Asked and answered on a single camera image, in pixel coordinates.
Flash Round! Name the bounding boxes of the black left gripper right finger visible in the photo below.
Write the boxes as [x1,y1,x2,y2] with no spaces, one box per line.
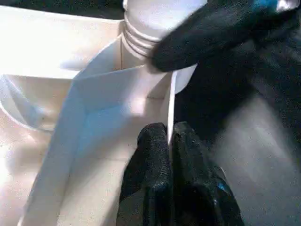
[171,121,244,226]

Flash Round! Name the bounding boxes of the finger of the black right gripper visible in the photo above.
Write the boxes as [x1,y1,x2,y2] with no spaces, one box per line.
[150,0,269,73]

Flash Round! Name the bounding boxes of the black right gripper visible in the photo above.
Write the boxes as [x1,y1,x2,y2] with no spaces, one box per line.
[252,0,301,43]

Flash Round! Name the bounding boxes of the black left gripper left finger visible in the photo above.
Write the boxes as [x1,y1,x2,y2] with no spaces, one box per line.
[116,122,174,226]

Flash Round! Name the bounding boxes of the white plastic table leg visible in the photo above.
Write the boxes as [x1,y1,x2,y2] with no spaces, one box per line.
[121,0,207,59]

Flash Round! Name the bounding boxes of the black plastic mat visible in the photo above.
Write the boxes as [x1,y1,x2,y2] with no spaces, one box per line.
[0,0,301,226]

